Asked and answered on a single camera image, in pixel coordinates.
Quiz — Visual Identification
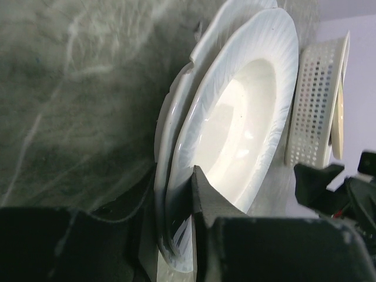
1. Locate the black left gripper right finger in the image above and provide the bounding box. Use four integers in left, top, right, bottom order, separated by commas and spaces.
190, 166, 375, 281

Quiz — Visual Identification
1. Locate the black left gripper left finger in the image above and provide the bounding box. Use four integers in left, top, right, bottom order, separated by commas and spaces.
1, 173, 158, 281

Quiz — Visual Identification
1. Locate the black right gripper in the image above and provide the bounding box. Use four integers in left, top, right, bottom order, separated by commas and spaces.
294, 150, 375, 235

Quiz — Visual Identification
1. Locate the white perforated plastic bin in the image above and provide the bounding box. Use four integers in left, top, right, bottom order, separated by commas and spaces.
285, 33, 350, 169

